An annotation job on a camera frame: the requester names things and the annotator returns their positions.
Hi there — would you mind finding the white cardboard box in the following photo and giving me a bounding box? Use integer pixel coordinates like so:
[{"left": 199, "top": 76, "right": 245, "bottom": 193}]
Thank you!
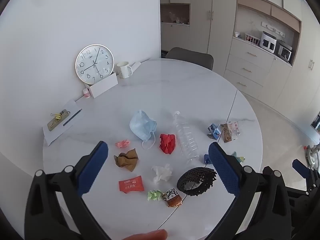
[{"left": 84, "top": 72, "right": 118, "bottom": 98}]

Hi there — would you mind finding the clear plastic bottle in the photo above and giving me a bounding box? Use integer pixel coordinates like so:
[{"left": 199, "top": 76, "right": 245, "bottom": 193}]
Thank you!
[{"left": 172, "top": 111, "right": 200, "bottom": 164}]

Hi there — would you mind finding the white countertop appliance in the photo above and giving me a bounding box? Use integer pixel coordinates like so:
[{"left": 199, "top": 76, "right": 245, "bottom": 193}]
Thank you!
[{"left": 260, "top": 31, "right": 278, "bottom": 53}]

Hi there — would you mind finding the beige drawer cabinet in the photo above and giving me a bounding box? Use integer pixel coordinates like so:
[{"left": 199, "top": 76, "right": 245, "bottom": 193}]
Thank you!
[{"left": 224, "top": 37, "right": 293, "bottom": 101}]

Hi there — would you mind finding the white wall hook rail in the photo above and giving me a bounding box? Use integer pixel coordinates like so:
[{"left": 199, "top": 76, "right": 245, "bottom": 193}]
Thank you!
[{"left": 261, "top": 21, "right": 286, "bottom": 37}]

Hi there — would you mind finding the wooden niche shelf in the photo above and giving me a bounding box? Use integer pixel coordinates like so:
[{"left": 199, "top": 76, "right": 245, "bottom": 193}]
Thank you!
[{"left": 160, "top": 3, "right": 191, "bottom": 25}]

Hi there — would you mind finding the blue face mask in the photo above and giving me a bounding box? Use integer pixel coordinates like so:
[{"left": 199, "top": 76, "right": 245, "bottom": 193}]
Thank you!
[{"left": 129, "top": 110, "right": 157, "bottom": 150}]

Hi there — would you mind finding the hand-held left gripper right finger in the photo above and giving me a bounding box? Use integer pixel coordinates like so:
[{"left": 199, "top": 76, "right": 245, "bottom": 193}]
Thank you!
[{"left": 208, "top": 142, "right": 292, "bottom": 240}]

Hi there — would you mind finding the brown snack wrapper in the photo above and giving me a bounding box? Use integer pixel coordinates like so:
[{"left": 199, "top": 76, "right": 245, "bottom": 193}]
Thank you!
[{"left": 162, "top": 187, "right": 182, "bottom": 208}]

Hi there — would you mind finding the silver toaster oven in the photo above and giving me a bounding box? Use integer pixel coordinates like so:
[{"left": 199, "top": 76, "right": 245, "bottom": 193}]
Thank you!
[{"left": 275, "top": 40, "right": 293, "bottom": 62}]

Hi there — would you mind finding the brown patterned wrapper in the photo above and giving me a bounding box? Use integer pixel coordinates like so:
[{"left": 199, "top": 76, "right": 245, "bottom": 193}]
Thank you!
[{"left": 220, "top": 123, "right": 233, "bottom": 143}]

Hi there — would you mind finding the clear printed plastic wrapper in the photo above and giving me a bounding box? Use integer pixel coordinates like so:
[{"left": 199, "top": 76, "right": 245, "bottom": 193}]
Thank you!
[{"left": 226, "top": 121, "right": 241, "bottom": 140}]

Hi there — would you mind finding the person's left hand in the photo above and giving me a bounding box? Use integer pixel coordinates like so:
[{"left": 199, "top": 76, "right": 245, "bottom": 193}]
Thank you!
[{"left": 122, "top": 229, "right": 168, "bottom": 240}]

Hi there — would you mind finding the dark pen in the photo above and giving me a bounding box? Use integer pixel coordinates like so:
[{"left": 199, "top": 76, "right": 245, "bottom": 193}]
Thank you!
[{"left": 62, "top": 109, "right": 82, "bottom": 127}]

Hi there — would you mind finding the blue white crumpled wrapper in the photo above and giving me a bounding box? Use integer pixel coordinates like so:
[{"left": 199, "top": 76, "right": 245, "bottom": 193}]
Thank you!
[{"left": 207, "top": 123, "right": 223, "bottom": 140}]

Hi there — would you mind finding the round white wall clock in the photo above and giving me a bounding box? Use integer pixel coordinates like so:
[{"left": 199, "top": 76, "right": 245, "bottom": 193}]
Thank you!
[{"left": 75, "top": 44, "right": 114, "bottom": 84}]

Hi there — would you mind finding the pink paper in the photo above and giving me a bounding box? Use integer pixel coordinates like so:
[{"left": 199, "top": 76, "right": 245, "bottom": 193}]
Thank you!
[{"left": 115, "top": 139, "right": 131, "bottom": 149}]

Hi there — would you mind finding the white paper sheet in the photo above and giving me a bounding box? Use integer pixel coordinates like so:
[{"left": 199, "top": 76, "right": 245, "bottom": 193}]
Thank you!
[{"left": 42, "top": 99, "right": 83, "bottom": 146}]

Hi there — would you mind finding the green paper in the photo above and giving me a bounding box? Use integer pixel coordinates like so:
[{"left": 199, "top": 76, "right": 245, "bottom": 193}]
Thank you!
[{"left": 147, "top": 190, "right": 164, "bottom": 202}]

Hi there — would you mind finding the grey dining chair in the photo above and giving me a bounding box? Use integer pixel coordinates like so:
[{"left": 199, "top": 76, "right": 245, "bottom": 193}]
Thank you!
[{"left": 165, "top": 47, "right": 214, "bottom": 70}]

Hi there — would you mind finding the beige tall wall cabinet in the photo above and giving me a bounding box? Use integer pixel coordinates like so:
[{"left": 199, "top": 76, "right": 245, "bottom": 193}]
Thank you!
[{"left": 287, "top": 2, "right": 320, "bottom": 129}]

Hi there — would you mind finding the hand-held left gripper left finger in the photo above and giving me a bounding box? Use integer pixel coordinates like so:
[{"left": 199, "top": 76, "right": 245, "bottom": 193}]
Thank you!
[{"left": 24, "top": 141, "right": 112, "bottom": 240}]

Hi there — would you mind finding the white mug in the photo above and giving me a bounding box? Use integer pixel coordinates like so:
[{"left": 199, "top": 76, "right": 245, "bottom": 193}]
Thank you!
[{"left": 116, "top": 61, "right": 132, "bottom": 79}]

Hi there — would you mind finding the white tissue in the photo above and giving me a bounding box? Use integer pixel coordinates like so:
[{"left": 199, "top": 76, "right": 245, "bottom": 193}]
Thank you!
[{"left": 151, "top": 164, "right": 173, "bottom": 183}]

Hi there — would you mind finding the black mesh band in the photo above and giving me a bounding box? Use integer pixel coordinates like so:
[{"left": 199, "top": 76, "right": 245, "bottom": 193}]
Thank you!
[{"left": 177, "top": 166, "right": 217, "bottom": 197}]

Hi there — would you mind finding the teal yellow crumpled paper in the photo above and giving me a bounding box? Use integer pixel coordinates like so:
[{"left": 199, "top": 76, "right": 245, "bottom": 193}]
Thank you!
[{"left": 231, "top": 151, "right": 246, "bottom": 164}]

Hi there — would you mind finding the red packet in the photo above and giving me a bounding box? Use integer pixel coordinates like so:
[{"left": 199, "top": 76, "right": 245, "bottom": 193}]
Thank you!
[{"left": 118, "top": 176, "right": 145, "bottom": 194}]

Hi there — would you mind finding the red crumpled paper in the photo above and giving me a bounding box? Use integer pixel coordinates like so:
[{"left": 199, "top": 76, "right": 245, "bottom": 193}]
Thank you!
[{"left": 159, "top": 134, "right": 177, "bottom": 154}]

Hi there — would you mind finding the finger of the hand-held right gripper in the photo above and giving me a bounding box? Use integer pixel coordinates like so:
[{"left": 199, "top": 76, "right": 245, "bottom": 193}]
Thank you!
[
  {"left": 286, "top": 186, "right": 320, "bottom": 207},
  {"left": 292, "top": 159, "right": 320, "bottom": 196}
]

